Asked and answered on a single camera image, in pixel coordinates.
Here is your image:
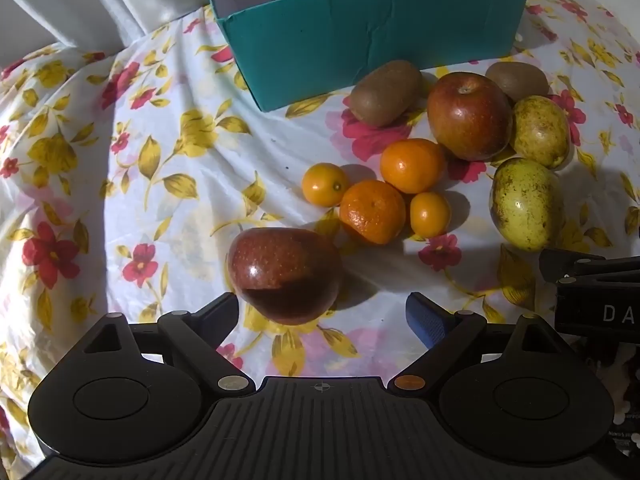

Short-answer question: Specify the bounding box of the mandarin orange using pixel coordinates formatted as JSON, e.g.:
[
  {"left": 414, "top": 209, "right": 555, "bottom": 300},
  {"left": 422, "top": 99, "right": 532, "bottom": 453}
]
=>
[
  {"left": 380, "top": 138, "right": 447, "bottom": 195},
  {"left": 339, "top": 179, "right": 407, "bottom": 246}
]

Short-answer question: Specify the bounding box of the floral printed cloth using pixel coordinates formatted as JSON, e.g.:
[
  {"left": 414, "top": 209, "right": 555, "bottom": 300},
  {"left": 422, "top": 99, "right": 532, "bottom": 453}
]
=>
[{"left": 0, "top": 0, "right": 640, "bottom": 480}]

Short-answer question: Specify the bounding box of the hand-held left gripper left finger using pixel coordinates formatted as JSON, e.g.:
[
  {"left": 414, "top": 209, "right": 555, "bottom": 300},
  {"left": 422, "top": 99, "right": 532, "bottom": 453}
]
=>
[{"left": 82, "top": 291, "right": 256, "bottom": 397}]

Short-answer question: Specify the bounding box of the yellow spotted guava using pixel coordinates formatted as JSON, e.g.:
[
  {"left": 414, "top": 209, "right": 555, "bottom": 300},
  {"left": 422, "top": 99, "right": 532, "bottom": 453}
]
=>
[
  {"left": 489, "top": 157, "right": 565, "bottom": 252},
  {"left": 510, "top": 95, "right": 571, "bottom": 170}
]

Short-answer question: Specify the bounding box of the dark printed cloth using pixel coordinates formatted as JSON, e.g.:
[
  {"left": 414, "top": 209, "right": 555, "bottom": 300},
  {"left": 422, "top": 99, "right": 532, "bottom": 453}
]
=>
[{"left": 587, "top": 342, "right": 640, "bottom": 458}]

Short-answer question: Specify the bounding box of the brown kiwi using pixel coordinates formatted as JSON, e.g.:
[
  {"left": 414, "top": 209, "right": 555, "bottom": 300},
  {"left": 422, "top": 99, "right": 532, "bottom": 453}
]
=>
[
  {"left": 485, "top": 61, "right": 550, "bottom": 102},
  {"left": 349, "top": 60, "right": 423, "bottom": 127}
]

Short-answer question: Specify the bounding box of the small orange kumquat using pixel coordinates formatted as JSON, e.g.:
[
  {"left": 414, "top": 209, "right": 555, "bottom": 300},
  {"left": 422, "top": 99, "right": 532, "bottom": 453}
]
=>
[
  {"left": 301, "top": 162, "right": 351, "bottom": 207},
  {"left": 410, "top": 191, "right": 452, "bottom": 239}
]

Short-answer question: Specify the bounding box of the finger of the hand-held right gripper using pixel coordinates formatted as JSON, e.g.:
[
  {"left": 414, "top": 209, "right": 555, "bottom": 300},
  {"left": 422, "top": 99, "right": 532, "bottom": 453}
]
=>
[{"left": 539, "top": 247, "right": 640, "bottom": 283}]

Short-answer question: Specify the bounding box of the teal cardboard box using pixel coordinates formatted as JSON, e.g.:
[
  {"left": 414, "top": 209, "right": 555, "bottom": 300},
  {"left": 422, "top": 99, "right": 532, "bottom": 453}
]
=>
[{"left": 209, "top": 0, "right": 532, "bottom": 112}]

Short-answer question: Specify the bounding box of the white curtain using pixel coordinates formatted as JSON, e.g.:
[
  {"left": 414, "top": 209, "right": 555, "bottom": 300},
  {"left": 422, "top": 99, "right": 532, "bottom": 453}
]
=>
[{"left": 0, "top": 0, "right": 217, "bottom": 68}]

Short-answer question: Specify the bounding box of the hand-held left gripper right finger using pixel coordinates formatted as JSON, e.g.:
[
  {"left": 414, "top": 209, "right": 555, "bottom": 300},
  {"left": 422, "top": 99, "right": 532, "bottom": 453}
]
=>
[{"left": 387, "top": 291, "right": 558, "bottom": 398}]

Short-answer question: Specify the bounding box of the red yellow apple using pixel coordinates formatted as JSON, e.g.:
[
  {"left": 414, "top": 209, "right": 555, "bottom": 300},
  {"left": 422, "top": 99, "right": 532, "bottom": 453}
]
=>
[{"left": 426, "top": 72, "right": 514, "bottom": 162}]

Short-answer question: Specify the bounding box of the dark red apple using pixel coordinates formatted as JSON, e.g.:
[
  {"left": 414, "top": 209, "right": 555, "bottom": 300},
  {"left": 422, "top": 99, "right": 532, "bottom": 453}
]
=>
[{"left": 227, "top": 227, "right": 343, "bottom": 325}]

